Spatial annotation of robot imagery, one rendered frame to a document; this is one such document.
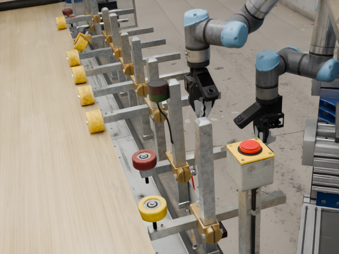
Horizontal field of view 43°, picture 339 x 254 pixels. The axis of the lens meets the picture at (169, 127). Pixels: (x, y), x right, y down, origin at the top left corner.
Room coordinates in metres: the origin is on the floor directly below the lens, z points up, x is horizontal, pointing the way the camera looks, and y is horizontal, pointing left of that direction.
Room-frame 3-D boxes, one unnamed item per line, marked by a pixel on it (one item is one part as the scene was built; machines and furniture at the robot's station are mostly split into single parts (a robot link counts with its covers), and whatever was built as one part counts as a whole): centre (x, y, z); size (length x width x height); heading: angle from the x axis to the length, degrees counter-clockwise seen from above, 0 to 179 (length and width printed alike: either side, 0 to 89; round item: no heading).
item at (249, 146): (0.71, -0.15, 1.22); 0.04 x 0.04 x 0.02
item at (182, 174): (1.22, -0.01, 0.85); 0.13 x 0.06 x 0.05; 15
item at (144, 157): (1.21, 0.09, 0.85); 0.08 x 0.08 x 0.11
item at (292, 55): (1.37, -0.42, 1.12); 0.11 x 0.11 x 0.08; 41
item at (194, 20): (1.29, -0.11, 1.29); 0.09 x 0.08 x 0.11; 51
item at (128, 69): (1.95, 0.17, 0.95); 0.13 x 0.06 x 0.05; 15
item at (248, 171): (0.71, -0.15, 1.18); 0.07 x 0.07 x 0.08; 15
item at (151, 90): (1.19, 0.02, 1.16); 0.06 x 0.06 x 0.02
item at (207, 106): (1.30, -0.12, 1.02); 0.06 x 0.03 x 0.09; 14
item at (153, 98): (1.19, 0.02, 1.13); 0.06 x 0.06 x 0.02
